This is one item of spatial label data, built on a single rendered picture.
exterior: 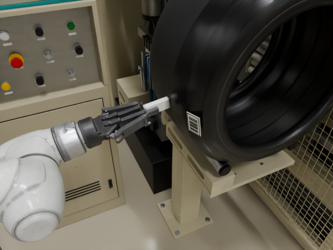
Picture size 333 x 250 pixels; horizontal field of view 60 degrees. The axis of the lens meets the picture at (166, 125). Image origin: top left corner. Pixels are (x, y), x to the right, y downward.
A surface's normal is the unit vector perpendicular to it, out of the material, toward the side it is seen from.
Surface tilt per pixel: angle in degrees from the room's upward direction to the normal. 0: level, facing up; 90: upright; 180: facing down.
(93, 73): 90
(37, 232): 88
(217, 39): 66
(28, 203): 19
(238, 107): 37
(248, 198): 0
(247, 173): 0
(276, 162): 0
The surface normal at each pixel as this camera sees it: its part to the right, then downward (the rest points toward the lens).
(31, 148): 0.08, -0.83
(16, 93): 0.42, 0.58
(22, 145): -0.16, -0.76
